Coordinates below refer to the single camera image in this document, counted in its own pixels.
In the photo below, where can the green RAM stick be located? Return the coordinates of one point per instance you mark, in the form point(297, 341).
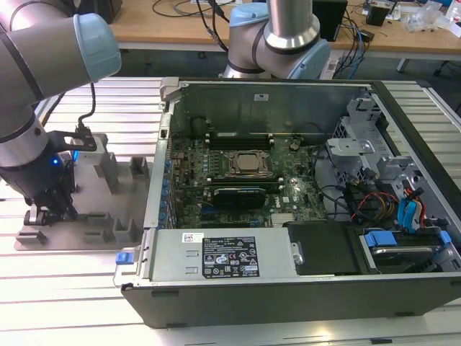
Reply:
point(82, 216)

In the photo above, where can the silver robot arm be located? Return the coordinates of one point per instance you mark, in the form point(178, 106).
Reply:
point(43, 54)

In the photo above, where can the RAM slot with white clips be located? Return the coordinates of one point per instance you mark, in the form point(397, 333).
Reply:
point(241, 184)
point(239, 143)
point(239, 135)

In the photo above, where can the grey parts rack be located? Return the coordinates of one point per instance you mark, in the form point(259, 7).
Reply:
point(90, 202)

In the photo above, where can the blue plastic latch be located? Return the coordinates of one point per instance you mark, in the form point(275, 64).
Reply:
point(124, 258)

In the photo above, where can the silver power supply unit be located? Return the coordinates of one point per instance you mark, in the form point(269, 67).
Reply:
point(165, 252)

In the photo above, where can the black equipment box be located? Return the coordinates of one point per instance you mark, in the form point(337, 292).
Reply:
point(111, 9)

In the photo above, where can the wooden desk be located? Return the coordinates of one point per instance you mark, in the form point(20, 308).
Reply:
point(165, 34)

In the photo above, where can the silver CPU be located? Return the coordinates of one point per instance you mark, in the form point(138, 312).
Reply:
point(246, 162)

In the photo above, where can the CPU socket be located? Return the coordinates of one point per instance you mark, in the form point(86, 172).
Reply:
point(248, 175)

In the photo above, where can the white case sticker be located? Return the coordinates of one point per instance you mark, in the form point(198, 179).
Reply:
point(261, 97)

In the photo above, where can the silver chipset heatsink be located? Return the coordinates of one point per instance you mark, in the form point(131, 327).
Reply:
point(281, 218)

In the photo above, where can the round coin battery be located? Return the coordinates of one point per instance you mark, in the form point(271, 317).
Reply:
point(294, 145)

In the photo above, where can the green motherboard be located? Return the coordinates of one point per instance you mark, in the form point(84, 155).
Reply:
point(302, 169)

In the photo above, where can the black PC case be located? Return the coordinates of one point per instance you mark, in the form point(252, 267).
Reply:
point(288, 306)

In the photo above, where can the black plastic shroud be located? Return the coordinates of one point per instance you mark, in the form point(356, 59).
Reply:
point(324, 248)

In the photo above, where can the metal drive cage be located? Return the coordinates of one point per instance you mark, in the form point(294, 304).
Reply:
point(347, 146)

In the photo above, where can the tall black box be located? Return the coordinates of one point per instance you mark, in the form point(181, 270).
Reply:
point(329, 19)

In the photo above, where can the black power adapter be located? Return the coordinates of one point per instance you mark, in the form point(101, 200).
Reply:
point(368, 36)

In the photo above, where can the hard disk blue carrier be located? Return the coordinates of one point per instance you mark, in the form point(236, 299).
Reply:
point(399, 254)

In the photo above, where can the small black device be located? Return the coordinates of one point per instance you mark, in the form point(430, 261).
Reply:
point(378, 16)

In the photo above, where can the clear plastic bags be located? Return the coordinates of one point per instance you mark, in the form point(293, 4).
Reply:
point(423, 16)

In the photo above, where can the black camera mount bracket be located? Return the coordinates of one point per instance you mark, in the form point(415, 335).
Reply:
point(88, 144)

